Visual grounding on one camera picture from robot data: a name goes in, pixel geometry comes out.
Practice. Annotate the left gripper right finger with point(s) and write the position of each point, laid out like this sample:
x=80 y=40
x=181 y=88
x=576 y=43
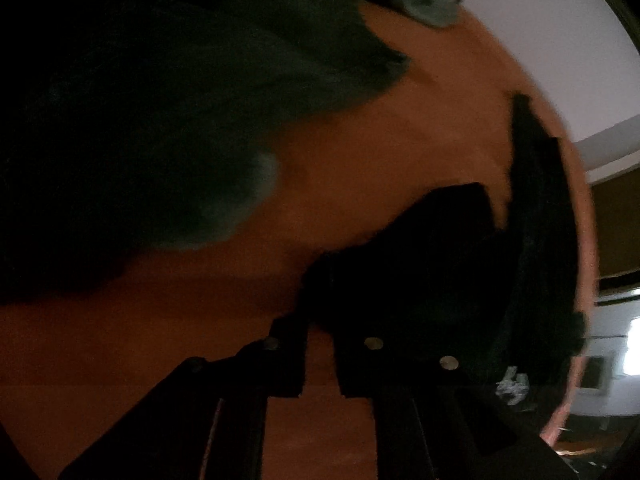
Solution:
x=437 y=410

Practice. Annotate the brown wooden door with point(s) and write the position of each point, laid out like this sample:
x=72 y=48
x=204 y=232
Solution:
x=616 y=202

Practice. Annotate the black sweatshirt with white logo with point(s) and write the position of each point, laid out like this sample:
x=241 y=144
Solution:
x=448 y=308

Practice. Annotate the dark jeans pile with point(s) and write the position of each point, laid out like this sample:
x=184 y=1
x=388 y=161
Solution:
x=132 y=125

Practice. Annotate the orange fleece bed blanket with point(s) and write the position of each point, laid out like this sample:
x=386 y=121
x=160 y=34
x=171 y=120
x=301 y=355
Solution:
x=72 y=367

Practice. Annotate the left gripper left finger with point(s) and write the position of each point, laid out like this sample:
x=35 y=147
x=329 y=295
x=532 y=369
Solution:
x=206 y=419

